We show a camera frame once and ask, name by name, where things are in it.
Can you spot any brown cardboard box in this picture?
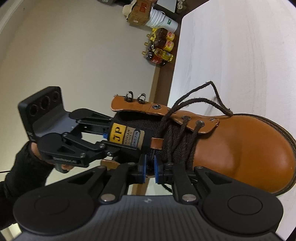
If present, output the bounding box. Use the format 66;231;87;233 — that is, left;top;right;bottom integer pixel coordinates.
122;0;154;27

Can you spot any dark brown shoelace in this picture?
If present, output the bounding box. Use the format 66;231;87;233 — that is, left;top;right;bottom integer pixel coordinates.
156;81;234;170

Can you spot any white plastic bucket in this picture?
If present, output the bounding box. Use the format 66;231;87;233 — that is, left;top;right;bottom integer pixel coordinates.
145;8;178;33

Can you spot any tan leather boot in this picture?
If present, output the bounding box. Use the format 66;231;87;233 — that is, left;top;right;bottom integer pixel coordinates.
107;95;295;195

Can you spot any person's left hand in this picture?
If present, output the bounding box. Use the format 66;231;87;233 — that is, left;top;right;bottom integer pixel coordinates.
30;142;74;172

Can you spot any cooking oil bottles cluster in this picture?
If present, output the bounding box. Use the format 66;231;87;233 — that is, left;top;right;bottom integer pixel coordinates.
142;28;176;67

